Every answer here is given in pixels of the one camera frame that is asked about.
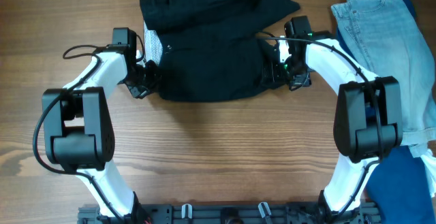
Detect light blue jeans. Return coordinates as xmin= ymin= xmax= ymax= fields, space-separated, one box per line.
xmin=331 ymin=0 xmax=435 ymax=157

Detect black pants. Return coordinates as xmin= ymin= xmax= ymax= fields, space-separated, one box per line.
xmin=140 ymin=0 xmax=300 ymax=102

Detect dark blue garment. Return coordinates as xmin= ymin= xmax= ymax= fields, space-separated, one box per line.
xmin=335 ymin=0 xmax=436 ymax=224

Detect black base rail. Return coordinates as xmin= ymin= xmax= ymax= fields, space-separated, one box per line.
xmin=77 ymin=202 xmax=382 ymax=224

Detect white garment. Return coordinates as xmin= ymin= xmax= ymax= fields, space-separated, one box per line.
xmin=420 ymin=149 xmax=436 ymax=197

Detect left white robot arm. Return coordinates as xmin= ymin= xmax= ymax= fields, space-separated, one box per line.
xmin=33 ymin=27 xmax=160 ymax=223

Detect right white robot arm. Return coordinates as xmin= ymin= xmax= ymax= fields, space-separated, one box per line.
xmin=262 ymin=16 xmax=403 ymax=223

